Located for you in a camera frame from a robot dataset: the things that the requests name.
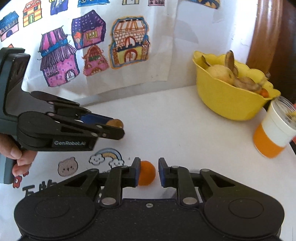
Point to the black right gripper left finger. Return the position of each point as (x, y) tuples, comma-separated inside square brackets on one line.
[(118, 178)]

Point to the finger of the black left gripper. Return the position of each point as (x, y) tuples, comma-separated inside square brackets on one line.
[(94, 123), (57, 105)]

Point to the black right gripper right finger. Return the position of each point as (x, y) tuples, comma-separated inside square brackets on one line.
[(180, 179)]

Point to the brown longan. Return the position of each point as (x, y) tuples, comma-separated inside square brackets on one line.
[(115, 123)]

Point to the small orange tangerine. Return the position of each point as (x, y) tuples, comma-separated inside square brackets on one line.
[(147, 173)]

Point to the person's left hand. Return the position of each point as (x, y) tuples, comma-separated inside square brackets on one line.
[(24, 159)]

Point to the rainbow cloud sticker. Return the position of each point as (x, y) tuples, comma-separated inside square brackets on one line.
[(106, 159)]

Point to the bear sticker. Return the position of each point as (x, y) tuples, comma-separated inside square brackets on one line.
[(67, 167)]

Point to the house drawings paper sheet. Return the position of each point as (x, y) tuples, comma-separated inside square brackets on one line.
[(80, 49)]

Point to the yellow plastic bowl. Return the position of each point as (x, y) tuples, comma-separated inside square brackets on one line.
[(224, 99)]

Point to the pear in bowl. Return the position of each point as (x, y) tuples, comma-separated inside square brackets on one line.
[(222, 73)]

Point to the white and orange cup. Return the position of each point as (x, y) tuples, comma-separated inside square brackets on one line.
[(274, 133)]

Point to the banana peel in bowl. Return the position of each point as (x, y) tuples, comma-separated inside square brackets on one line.
[(242, 82)]

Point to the dark wooden frame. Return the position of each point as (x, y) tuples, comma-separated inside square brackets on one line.
[(273, 45)]

